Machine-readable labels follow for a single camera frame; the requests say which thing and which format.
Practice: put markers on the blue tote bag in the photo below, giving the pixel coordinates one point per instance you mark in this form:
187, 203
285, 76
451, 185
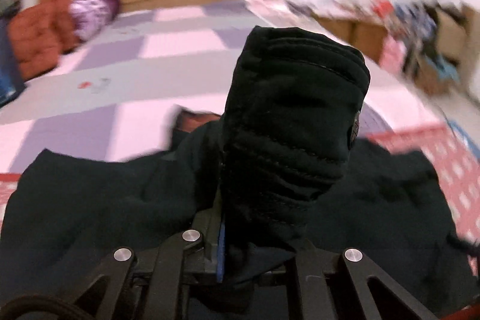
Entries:
7, 80

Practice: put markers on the wooden nightstand with drawers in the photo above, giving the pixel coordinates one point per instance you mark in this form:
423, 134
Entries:
360, 39

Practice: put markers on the purple patterned pillow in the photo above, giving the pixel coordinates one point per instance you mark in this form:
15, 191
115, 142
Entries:
93, 9

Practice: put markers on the dark navy padded jacket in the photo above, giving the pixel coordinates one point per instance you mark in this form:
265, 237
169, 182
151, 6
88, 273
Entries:
292, 117

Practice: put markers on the red gift box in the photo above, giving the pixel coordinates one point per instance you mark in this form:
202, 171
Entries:
380, 7

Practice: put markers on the blue plaid cloth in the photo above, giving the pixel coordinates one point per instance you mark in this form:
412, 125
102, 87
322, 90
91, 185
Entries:
416, 20

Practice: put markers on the pink plastic bag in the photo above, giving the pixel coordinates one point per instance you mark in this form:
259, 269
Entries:
393, 54

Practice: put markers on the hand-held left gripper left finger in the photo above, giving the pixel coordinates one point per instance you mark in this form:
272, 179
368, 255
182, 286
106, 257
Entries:
221, 252

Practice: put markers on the red checked mat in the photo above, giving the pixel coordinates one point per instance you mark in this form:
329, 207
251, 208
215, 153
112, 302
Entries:
450, 162

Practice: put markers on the patchwork bedsheet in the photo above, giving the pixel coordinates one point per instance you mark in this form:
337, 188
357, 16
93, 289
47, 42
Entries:
131, 80

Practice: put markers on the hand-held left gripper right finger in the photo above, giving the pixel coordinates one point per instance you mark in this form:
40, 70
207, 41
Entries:
311, 282

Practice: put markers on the small cardboard box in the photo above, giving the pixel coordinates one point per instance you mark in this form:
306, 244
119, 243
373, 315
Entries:
427, 80

